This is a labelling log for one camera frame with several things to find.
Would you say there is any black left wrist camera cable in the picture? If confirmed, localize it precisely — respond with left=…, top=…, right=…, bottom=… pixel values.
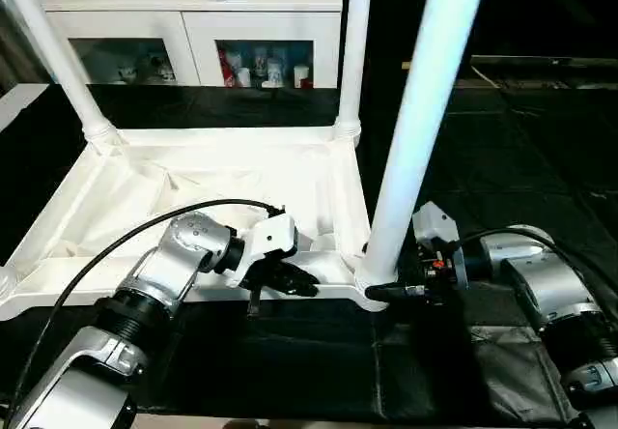
left=9, top=197, right=290, bottom=429

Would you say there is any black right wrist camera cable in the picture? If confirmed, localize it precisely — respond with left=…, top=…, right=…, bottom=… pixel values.
left=456, top=224, right=618, bottom=317

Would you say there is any white flat board strip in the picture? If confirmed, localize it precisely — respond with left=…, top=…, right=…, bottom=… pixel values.
left=0, top=83, right=50, bottom=136

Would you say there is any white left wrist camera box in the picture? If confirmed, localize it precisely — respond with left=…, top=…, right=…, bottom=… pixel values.
left=224, top=214, right=298, bottom=291

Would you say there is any red and white bottle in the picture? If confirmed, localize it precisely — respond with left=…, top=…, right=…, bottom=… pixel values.
left=217, top=49, right=239, bottom=88

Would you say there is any long black bar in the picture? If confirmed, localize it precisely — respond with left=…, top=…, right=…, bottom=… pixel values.
left=470, top=54, right=618, bottom=67

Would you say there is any white cabinet with glass doors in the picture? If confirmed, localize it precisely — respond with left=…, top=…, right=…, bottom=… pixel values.
left=41, top=0, right=345, bottom=90

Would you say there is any black mat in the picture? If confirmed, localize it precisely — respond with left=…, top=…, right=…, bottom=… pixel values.
left=0, top=83, right=618, bottom=425

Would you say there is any white plastic table leg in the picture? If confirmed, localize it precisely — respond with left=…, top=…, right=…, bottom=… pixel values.
left=0, top=0, right=121, bottom=144
left=354, top=0, right=494, bottom=296
left=0, top=267, right=19, bottom=305
left=335, top=0, right=376, bottom=139

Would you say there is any white plastic table top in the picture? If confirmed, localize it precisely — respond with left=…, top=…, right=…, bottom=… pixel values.
left=0, top=127, right=393, bottom=325

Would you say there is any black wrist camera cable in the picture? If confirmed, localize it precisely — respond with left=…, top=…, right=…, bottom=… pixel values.
left=456, top=224, right=618, bottom=317
left=9, top=197, right=290, bottom=429

